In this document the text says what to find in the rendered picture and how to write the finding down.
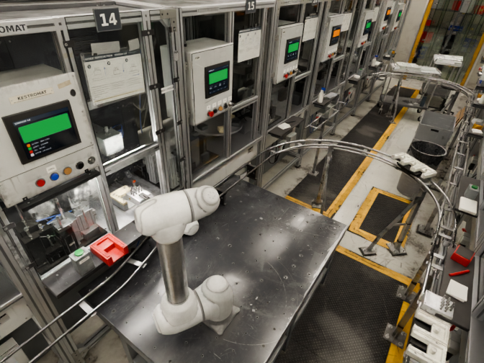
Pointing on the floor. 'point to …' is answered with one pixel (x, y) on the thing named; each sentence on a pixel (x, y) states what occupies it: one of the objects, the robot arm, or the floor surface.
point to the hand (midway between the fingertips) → (144, 199)
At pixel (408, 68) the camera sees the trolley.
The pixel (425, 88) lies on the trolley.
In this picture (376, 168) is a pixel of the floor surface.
